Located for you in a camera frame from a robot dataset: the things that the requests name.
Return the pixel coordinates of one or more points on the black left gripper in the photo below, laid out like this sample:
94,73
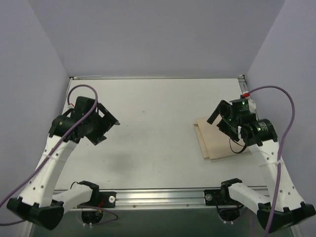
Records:
104,125

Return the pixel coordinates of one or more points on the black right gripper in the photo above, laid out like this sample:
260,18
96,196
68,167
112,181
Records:
224,121

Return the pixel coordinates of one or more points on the beige cloth wrap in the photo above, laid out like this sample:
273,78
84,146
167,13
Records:
213,143

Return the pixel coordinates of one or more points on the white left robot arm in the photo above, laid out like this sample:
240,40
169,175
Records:
37,203

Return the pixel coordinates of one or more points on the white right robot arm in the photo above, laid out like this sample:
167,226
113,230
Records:
284,207

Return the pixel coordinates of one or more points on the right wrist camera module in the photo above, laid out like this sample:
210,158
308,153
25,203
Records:
242,106

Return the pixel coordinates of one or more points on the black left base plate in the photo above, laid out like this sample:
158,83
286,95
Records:
106,199

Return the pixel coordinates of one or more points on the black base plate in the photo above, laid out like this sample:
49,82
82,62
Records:
212,197
106,199

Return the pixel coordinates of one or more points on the aluminium mounting rail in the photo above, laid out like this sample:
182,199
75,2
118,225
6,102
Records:
160,197

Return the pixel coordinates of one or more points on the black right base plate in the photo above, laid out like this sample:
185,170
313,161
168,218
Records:
212,197

